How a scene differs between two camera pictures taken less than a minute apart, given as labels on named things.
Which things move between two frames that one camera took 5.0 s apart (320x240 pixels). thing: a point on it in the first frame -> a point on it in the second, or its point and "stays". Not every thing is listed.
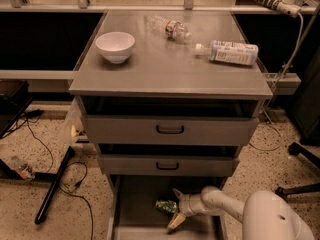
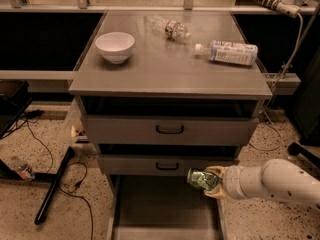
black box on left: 14,98 stays
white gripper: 187,205 -> 232,180
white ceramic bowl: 116,46 stays
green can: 168,205 -> 203,180
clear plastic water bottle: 169,27 stays
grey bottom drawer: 133,214 stays
